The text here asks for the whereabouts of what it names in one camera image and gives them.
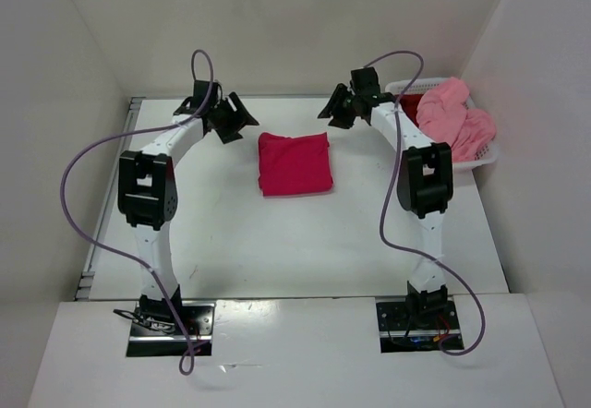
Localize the magenta t shirt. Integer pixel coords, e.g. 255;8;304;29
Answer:
258;132;333;197

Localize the light pink t shirt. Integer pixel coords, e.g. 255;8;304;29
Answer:
416;78;497;162

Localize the white plastic laundry basket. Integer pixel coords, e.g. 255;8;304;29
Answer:
385;78;500;173

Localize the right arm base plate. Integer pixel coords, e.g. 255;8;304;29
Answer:
375;299;464;354

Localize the dark red t shirt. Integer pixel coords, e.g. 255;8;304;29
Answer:
400;94;423;125

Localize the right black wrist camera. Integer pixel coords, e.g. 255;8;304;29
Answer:
350;66;381;96

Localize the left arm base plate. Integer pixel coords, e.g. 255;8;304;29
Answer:
115;301;216;358

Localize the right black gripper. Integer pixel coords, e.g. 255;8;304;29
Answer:
318;82;361;130

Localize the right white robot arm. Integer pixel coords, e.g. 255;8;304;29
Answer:
319;83;453;328

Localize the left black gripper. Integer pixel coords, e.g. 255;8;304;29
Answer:
211;92;259;145

